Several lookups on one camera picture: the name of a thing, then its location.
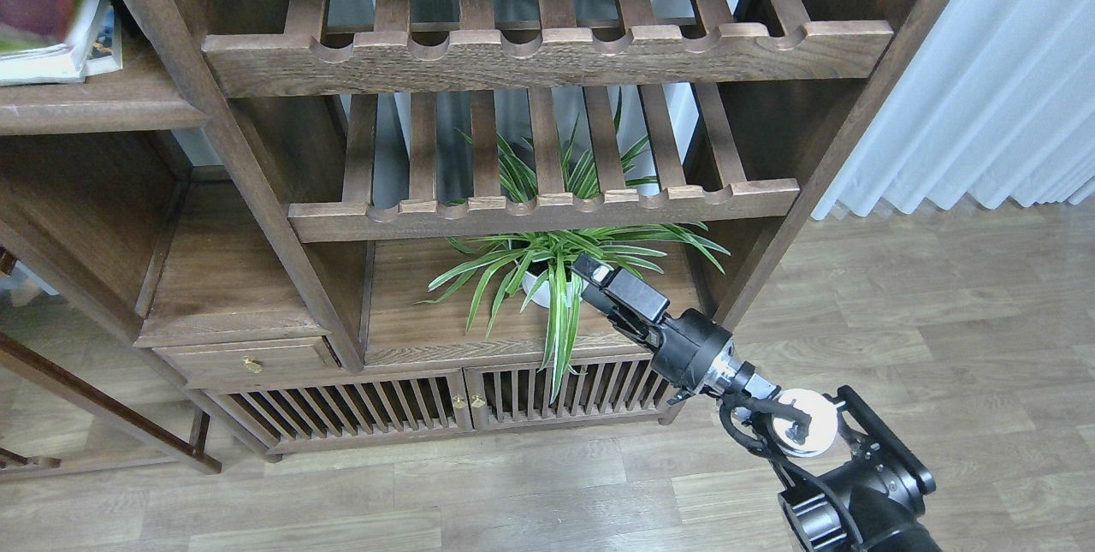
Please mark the white curtain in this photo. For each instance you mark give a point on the white curtain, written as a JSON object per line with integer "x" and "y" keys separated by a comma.
{"x": 997, "y": 105}

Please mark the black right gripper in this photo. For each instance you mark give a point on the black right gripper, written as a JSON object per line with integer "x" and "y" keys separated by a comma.
{"x": 692, "y": 352}

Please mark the dark wooden bookshelf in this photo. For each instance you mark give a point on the dark wooden bookshelf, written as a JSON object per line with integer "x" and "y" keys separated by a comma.
{"x": 258, "y": 182}

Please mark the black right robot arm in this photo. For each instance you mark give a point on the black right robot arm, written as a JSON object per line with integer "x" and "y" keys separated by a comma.
{"x": 850, "y": 484}

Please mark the small white landscape-cover book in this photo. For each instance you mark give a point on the small white landscape-cover book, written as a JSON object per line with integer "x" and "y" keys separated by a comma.
{"x": 105, "y": 52}

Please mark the yellow-green cover book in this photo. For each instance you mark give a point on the yellow-green cover book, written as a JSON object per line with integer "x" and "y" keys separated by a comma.
{"x": 62, "y": 61}

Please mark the brass drawer knob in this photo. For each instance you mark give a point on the brass drawer knob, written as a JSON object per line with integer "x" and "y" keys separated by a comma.
{"x": 252, "y": 365}

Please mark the green spider plant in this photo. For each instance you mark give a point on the green spider plant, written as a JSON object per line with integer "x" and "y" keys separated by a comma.
{"x": 539, "y": 262}

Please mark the white plant pot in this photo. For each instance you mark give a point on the white plant pot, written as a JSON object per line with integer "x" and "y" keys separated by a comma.
{"x": 538, "y": 288}

